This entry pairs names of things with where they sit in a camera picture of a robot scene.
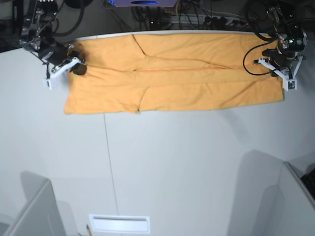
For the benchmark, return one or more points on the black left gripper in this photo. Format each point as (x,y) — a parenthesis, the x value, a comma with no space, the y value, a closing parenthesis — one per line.
(276,59)

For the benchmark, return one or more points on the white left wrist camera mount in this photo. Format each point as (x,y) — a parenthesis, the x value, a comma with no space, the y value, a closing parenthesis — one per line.
(289,78)

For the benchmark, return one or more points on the grey left partition panel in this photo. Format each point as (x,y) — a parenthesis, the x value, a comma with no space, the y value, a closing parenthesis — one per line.
(40,215)

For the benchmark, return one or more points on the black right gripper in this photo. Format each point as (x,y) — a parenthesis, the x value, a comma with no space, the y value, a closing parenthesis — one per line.
(61,54)

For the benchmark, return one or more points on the yellow-orange T-shirt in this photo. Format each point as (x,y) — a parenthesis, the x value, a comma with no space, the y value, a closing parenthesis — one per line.
(171,72)

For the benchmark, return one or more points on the black keyboard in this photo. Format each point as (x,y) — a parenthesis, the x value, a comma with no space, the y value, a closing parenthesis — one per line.
(309,182)

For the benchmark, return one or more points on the grey partition panel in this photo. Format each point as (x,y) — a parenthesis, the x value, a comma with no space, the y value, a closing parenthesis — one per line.
(40,215)
(297,196)

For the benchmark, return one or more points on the pencil on table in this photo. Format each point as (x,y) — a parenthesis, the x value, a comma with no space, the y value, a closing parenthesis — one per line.
(88,230)

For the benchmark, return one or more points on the purple box with blue oval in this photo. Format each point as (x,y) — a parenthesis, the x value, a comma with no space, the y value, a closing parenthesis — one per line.
(153,3)

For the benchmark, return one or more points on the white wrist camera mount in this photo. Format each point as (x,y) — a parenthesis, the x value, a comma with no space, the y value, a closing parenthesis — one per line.
(289,78)
(52,79)

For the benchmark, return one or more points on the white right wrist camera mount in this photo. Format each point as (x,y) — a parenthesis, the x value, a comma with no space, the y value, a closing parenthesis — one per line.
(52,79)

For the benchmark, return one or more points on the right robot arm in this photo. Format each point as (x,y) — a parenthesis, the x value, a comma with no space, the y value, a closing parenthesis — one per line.
(38,37)

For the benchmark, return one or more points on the white power strip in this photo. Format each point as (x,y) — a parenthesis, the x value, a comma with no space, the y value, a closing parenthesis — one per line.
(203,20)

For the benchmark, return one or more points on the white slotted tray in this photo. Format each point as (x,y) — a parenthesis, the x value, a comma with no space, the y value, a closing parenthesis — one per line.
(120,224)

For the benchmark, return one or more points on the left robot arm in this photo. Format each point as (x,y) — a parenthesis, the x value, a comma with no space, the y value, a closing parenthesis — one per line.
(291,39)

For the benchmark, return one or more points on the grey right partition panel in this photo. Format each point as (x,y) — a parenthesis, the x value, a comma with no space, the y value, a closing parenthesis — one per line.
(297,196)

